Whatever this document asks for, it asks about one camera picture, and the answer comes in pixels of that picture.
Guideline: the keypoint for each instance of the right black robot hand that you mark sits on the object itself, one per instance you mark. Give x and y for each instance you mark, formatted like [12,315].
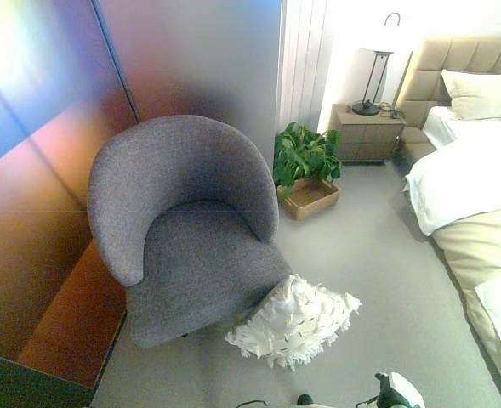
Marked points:
[396,391]

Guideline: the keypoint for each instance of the white fringed throw pillow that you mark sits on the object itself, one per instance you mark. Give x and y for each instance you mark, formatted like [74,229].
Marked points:
[292,323]

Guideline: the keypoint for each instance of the cream bed pillow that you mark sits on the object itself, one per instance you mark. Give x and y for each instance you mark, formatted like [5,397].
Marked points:
[484,93]

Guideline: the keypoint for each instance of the right black robot foot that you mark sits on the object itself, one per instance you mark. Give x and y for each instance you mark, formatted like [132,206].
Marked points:
[304,400]

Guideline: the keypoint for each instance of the light wooden planter box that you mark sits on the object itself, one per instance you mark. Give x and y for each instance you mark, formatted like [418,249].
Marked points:
[311,197]

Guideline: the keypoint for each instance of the grey fabric tub armchair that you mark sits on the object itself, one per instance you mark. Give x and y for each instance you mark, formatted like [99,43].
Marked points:
[199,263]

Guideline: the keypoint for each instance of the green leafy potted plant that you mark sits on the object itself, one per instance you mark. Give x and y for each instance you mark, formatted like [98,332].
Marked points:
[303,155]

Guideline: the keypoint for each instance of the beige wooden nightstand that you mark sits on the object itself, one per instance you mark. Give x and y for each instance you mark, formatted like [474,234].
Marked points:
[367,136]

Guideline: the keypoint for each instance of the white mattress sheet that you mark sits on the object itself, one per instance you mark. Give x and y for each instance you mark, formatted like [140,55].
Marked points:
[439,125]

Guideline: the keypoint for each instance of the brown wooden cabinet dark edge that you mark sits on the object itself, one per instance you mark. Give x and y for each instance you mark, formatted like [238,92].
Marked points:
[63,323]

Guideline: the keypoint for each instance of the beige upholstered bed frame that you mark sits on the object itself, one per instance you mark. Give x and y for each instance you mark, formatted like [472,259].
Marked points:
[428,68]

